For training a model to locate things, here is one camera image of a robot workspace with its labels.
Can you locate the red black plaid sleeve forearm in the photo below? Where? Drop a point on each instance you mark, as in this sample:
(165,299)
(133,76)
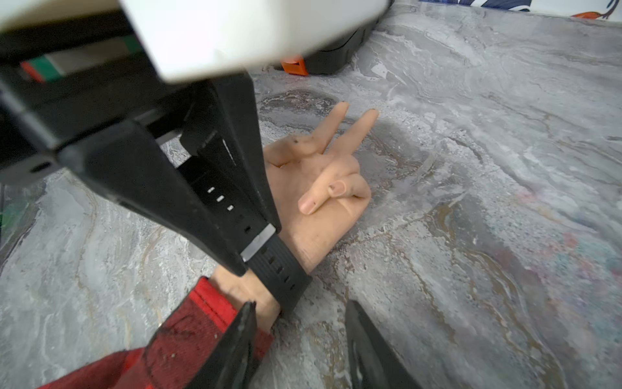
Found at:
(181,347)

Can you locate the black plastic tool case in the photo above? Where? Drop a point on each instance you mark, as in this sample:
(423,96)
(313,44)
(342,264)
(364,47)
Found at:
(330,59)

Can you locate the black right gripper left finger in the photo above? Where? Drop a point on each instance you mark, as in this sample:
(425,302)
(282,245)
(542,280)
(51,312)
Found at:
(232,362)

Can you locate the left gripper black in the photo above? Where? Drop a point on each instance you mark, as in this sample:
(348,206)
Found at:
(69,68)

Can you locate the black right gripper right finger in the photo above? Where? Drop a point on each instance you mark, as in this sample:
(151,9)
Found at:
(372,363)

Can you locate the mannequin hand peace sign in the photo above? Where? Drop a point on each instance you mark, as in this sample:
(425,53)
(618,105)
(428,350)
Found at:
(317,185)

